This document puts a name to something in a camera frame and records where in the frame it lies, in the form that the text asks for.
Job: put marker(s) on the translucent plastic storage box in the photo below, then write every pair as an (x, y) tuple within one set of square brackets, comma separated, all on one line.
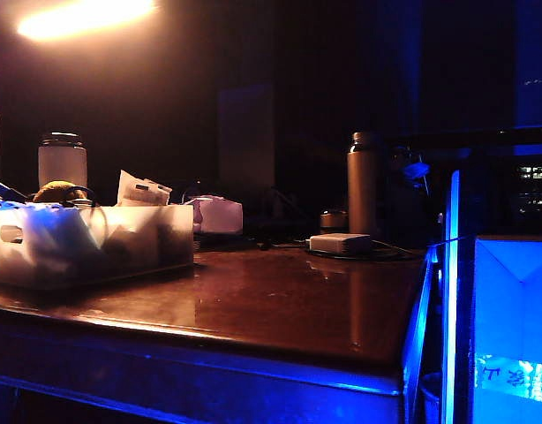
[(134, 240)]

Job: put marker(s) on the cardboard box with handwritten label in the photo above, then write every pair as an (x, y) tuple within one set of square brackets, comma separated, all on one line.
[(514, 318)]

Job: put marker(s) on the brown fuzzy kiwi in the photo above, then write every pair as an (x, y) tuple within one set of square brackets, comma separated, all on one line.
[(54, 191)]

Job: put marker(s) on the pale pink tissue box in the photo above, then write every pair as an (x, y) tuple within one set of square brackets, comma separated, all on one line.
[(219, 216)]

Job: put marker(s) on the white paper packets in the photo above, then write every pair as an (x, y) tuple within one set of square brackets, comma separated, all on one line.
[(136, 190)]

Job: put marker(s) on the tall metallic thermos bottle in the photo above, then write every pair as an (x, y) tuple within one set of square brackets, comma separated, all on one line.
[(362, 185)]

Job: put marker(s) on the dark perforated crate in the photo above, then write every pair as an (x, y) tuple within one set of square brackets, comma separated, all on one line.
[(536, 185)]

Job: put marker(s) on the blue and white small packs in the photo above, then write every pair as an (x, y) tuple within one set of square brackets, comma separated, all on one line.
[(4, 193)]

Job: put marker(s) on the white jar with dark lid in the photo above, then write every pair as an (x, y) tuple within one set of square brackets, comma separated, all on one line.
[(62, 165)]

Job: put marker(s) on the small metal cup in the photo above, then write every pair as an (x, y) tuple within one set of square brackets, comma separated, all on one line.
[(333, 221)]

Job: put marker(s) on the hanging blue face mask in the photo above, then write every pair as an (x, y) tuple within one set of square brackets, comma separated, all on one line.
[(416, 170)]

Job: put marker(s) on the white power adapter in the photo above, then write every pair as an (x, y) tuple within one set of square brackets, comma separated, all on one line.
[(340, 243)]

